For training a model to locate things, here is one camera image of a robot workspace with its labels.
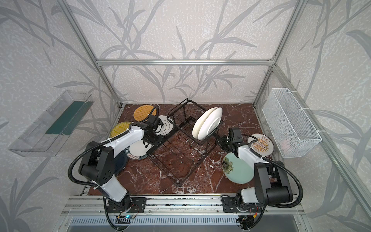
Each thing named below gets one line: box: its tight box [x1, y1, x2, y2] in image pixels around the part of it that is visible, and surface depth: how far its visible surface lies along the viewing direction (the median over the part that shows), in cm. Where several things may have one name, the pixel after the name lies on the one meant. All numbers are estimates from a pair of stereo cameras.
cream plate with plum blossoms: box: [192, 107, 218, 140], surface depth 67 cm
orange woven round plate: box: [133, 104, 157, 122], surface depth 118 cm
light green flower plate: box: [222, 152, 255, 185], surface depth 85 cm
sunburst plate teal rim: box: [192, 106, 218, 140], surface depth 67 cm
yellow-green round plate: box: [109, 121, 132, 138], surface depth 107 cm
